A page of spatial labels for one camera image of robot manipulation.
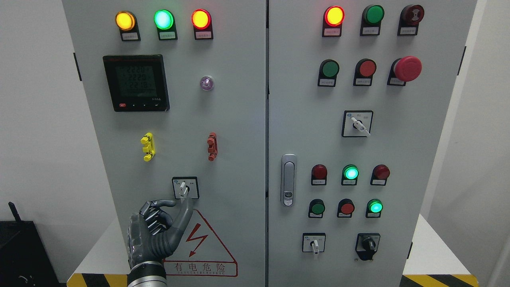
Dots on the red emergency stop mushroom button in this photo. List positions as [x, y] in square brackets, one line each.
[404, 70]

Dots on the white rotary switch upper right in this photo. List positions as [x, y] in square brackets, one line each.
[357, 123]

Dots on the green lit indicator middle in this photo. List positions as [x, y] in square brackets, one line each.
[350, 175]

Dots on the red lit indicator light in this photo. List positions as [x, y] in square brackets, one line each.
[202, 24]

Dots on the green unlit top indicator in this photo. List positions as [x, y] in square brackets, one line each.
[371, 20]

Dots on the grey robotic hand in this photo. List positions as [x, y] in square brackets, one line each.
[153, 235]

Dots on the silver door latch handle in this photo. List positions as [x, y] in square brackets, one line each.
[287, 183]

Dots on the green push button upper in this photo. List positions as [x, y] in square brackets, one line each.
[328, 72]

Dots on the red push button lower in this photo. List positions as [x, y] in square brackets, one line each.
[345, 208]

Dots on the red lit light right door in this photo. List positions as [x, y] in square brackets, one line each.
[332, 21]

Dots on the grey left cabinet door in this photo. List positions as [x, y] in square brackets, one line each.
[232, 187]

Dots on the white rotary switch door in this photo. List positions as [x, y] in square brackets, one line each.
[185, 187]

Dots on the black box with antenna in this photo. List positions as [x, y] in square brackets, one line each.
[23, 258]

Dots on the green push button lower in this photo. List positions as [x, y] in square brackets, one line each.
[316, 208]

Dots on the grey right cabinet door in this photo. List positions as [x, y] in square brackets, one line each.
[307, 120]

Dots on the red electric hazard sticker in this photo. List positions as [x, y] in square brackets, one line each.
[201, 252]

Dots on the white platform with hazard stripes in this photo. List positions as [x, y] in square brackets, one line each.
[430, 264]

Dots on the black selector knob switch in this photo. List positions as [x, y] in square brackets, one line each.
[367, 245]

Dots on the grey cabinet door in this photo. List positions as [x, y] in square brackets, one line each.
[307, 120]
[232, 187]

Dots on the dark red buzzer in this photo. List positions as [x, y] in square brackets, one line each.
[410, 17]

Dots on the yellow terminal connector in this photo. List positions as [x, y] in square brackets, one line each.
[148, 148]

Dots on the red push button upper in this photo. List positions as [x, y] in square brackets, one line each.
[364, 71]

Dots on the dark red indicator right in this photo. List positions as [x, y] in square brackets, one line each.
[380, 175]

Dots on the green lit indicator light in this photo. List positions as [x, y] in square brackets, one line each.
[165, 24]

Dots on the clear round light bulb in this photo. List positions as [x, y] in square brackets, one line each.
[206, 83]

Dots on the red terminal connector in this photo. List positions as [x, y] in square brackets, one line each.
[212, 146]

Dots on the white rotary switch lower right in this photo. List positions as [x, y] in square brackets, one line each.
[313, 242]

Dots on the green lit button lower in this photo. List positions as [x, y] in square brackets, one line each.
[374, 208]

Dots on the green push button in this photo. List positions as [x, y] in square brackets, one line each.
[316, 208]
[328, 72]

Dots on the yellow indicator light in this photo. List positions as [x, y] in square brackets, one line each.
[128, 26]

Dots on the black digital power meter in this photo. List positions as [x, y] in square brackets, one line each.
[137, 83]

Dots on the silver black robot forearm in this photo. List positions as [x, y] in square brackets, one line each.
[147, 274]

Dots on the dark red indicator left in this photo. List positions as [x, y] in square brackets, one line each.
[319, 175]

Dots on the dark red indicator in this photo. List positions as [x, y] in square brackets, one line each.
[380, 175]
[319, 175]

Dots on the red push button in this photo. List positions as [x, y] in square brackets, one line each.
[345, 208]
[364, 71]

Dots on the white rotary switch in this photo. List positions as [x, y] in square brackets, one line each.
[357, 123]
[313, 242]

